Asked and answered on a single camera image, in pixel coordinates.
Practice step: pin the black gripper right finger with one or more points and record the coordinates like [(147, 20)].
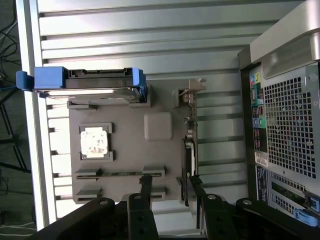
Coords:
[(213, 220)]

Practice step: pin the open black PC case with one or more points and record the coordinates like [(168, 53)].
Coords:
[(287, 112)]

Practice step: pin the green RAM stick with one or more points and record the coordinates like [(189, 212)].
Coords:
[(120, 174)]

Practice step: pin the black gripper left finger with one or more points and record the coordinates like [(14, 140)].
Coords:
[(141, 220)]

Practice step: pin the hard disk in blue caddy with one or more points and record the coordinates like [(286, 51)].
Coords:
[(82, 80)]

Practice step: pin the black stand legs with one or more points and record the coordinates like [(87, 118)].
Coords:
[(11, 140)]

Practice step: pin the grey parts rack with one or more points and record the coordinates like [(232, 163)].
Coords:
[(130, 155)]

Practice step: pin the silver CPU chip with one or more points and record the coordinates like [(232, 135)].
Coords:
[(95, 142)]

